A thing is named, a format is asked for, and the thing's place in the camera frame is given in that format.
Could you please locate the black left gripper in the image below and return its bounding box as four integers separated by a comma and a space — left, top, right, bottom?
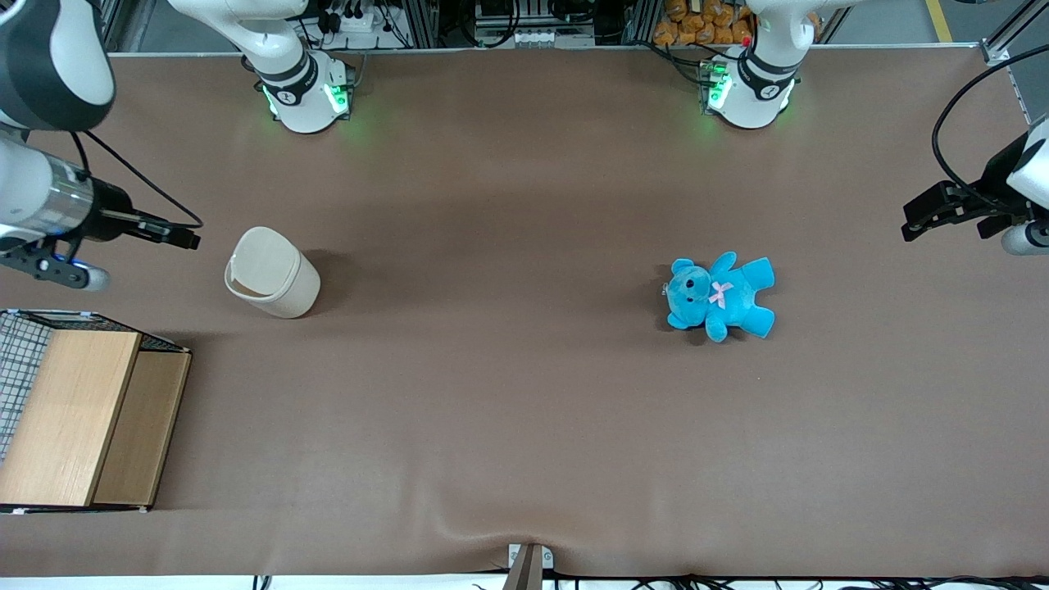
901, 129, 1035, 243

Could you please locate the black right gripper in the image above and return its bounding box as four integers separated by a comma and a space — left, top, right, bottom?
85, 182, 202, 252

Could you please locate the beige lidded trash can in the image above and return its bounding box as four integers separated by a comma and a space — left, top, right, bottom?
224, 226, 322, 320

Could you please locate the light wooden shelf box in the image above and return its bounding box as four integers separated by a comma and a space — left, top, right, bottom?
0, 328, 193, 514

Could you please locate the blue teddy bear plush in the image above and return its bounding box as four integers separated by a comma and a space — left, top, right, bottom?
661, 250, 777, 344

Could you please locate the white power strip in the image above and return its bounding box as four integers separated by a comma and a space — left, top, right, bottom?
323, 7, 388, 35

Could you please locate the orange plush toy pile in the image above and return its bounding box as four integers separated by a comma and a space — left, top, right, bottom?
652, 0, 822, 47

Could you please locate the brown table cloth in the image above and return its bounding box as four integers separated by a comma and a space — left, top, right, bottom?
0, 48, 1049, 579

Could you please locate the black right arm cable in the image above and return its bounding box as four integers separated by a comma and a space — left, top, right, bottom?
70, 129, 205, 263

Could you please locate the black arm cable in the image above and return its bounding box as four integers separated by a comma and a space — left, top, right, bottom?
931, 43, 1049, 207
70, 129, 205, 263

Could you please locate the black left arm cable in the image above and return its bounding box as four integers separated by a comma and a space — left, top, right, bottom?
931, 43, 1049, 207

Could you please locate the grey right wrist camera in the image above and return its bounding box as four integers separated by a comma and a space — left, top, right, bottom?
0, 241, 111, 293

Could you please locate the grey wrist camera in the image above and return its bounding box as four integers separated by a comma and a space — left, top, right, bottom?
0, 241, 111, 293
999, 220, 1049, 257

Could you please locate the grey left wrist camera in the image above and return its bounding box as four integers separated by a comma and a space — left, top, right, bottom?
999, 220, 1049, 257

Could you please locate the aluminium frame post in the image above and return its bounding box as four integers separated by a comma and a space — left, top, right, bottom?
97, 0, 157, 55
979, 0, 1049, 68

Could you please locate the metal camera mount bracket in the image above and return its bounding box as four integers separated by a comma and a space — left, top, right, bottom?
506, 542, 556, 590

